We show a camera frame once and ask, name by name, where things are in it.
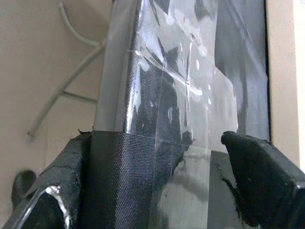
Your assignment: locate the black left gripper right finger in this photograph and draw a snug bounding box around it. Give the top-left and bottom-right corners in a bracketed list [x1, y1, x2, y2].
[220, 131, 305, 229]

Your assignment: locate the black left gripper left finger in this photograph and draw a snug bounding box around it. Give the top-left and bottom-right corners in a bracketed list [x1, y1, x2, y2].
[0, 130, 93, 229]

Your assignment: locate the white plastic children table top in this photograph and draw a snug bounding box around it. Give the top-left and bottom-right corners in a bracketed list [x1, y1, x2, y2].
[265, 0, 305, 163]

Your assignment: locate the black tablecloth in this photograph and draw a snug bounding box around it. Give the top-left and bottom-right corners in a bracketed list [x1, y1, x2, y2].
[81, 0, 272, 229]

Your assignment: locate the clear tape cross patch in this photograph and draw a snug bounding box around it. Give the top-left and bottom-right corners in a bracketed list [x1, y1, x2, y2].
[95, 0, 240, 229]

